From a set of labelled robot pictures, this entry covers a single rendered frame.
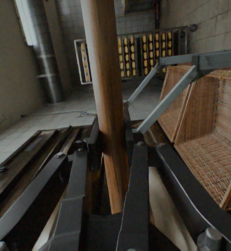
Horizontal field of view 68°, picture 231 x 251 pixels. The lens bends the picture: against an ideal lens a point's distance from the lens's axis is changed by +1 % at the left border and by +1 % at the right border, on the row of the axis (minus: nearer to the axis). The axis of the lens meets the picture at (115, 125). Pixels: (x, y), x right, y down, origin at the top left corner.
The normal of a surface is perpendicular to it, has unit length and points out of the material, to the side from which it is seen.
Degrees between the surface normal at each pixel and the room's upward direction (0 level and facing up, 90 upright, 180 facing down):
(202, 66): 90
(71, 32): 90
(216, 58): 90
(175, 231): 70
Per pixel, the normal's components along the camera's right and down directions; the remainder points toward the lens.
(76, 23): -0.01, 0.36
